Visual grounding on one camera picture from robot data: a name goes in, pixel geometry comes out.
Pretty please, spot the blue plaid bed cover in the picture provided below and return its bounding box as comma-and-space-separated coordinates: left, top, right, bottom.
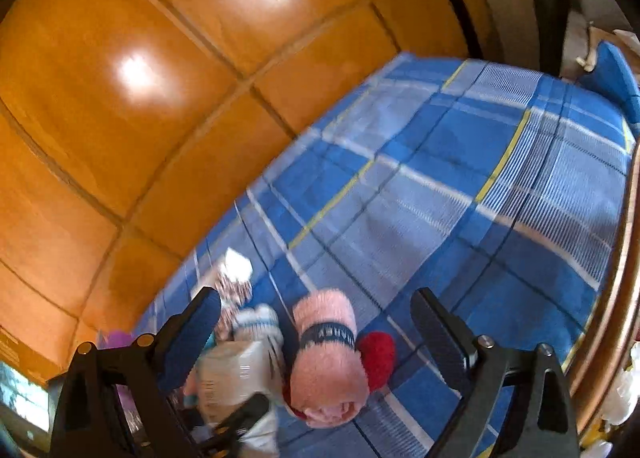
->
136, 54, 638, 457

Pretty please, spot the white blue striped sock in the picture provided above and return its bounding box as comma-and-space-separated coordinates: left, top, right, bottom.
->
232, 304, 285, 374

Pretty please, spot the pink sock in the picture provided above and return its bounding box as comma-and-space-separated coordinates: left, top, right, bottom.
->
288, 289, 370, 429

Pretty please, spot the blue pillow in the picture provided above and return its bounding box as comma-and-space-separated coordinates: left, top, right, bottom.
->
579, 40, 640, 136

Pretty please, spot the red soft item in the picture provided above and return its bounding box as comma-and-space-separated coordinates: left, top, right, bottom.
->
356, 331, 396, 393

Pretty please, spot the white tissue packet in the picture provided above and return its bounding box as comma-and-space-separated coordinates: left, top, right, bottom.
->
196, 341, 280, 457

